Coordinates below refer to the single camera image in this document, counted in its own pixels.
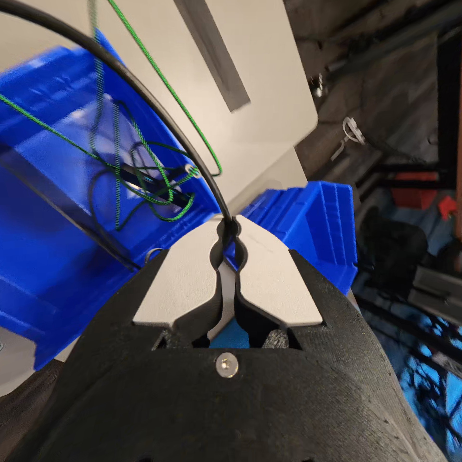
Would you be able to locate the white plastic clip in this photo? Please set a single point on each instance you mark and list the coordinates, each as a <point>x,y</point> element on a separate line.
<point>352,128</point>

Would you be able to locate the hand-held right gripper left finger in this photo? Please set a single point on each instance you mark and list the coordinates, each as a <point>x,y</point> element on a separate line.
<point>180,278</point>

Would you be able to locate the grey desk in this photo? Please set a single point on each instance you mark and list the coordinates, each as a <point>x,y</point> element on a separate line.
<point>260,108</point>

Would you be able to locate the blue plastic bin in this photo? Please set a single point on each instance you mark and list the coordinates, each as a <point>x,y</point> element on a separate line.
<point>47,252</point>
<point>317,223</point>

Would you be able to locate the black office chair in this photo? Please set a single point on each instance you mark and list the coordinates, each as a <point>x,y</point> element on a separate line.
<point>393,245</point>

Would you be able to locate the red box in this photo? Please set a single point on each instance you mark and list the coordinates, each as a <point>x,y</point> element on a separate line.
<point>415,191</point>

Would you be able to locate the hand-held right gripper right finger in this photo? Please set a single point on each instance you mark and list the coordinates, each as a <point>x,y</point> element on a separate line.
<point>278,278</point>

